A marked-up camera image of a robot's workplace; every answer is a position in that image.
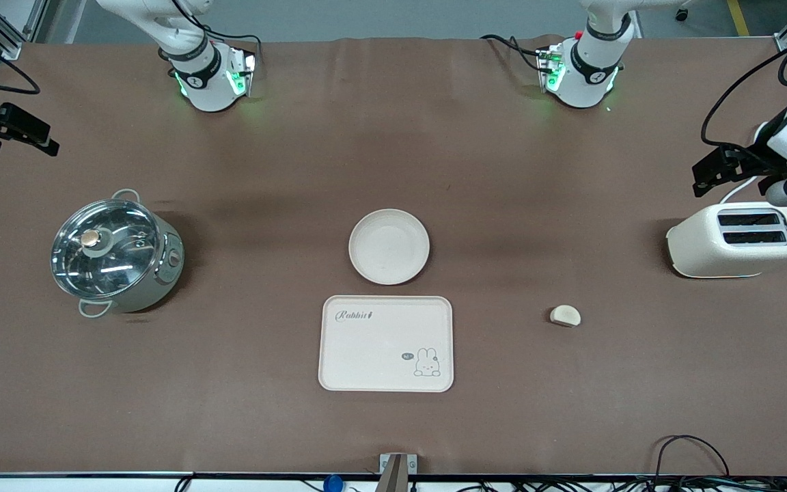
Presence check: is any round cream plate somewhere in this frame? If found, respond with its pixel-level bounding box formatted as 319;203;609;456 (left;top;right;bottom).
348;208;430;286

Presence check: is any arm base connector block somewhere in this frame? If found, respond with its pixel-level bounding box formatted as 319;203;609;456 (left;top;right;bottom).
536;44;566;94
228;46;258;98

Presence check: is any cream rabbit print tray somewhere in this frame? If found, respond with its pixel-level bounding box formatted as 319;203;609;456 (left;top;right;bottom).
318;295;454;393

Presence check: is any cream two-slot toaster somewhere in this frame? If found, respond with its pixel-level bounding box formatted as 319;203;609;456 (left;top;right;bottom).
665;201;787;279

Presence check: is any glass pot lid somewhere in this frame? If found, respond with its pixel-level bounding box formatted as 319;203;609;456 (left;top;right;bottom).
51;198;162;301

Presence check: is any silver electric cooking pot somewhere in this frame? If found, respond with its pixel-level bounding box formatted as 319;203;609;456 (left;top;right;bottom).
50;189;186;319

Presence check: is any brown table mat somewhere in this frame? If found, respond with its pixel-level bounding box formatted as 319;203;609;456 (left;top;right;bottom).
0;36;787;477

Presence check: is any white toaster power cable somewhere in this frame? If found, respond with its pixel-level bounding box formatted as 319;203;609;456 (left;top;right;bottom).
719;174;764;205

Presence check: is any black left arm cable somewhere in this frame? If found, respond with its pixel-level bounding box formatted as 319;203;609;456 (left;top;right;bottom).
700;26;787;148

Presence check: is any black arm base cable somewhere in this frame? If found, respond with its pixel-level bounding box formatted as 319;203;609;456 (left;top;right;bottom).
199;26;263;57
480;34;546;73

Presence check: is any black cable bundle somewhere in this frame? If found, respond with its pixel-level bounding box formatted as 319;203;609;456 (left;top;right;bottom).
650;435;787;492

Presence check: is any grey metal camera bracket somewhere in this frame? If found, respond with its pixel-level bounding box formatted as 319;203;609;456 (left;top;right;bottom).
378;453;419;492

